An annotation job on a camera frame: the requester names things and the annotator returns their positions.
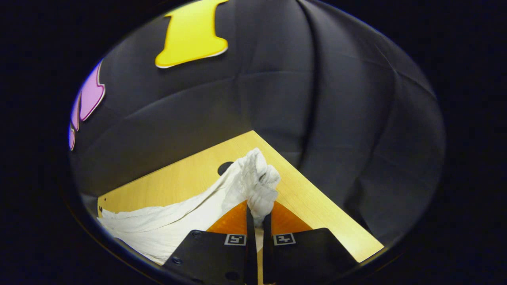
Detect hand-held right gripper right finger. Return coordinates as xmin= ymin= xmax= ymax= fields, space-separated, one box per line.
xmin=262 ymin=201 xmax=359 ymax=285

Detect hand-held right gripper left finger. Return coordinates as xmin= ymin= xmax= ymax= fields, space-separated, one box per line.
xmin=163 ymin=200 xmax=257 ymax=285

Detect white jeans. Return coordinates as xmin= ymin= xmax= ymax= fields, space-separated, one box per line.
xmin=97 ymin=148 xmax=281 ymax=266

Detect black backdrop cloth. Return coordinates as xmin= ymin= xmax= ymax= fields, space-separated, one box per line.
xmin=68 ymin=0 xmax=446 ymax=256

